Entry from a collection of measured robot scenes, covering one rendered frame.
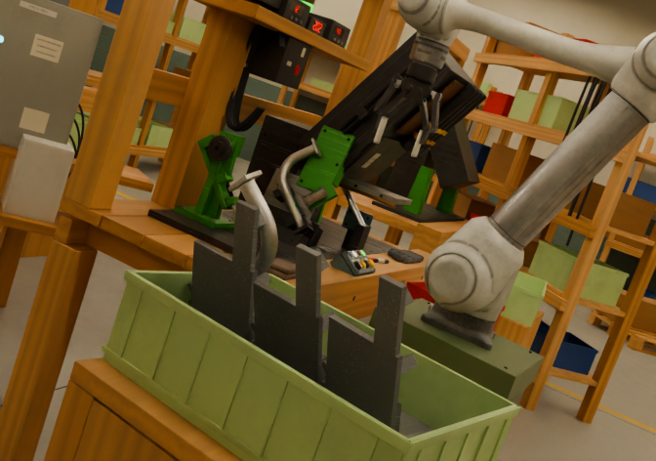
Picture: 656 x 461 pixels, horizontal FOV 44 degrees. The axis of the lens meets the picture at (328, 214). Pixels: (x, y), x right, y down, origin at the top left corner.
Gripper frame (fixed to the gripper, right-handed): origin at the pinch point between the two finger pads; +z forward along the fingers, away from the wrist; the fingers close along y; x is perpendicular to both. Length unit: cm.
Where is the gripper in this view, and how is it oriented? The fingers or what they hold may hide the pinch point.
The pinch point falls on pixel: (397, 142)
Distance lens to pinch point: 209.2
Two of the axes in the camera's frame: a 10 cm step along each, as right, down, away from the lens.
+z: -3.3, 9.4, 1.4
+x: 4.0, 0.0, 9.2
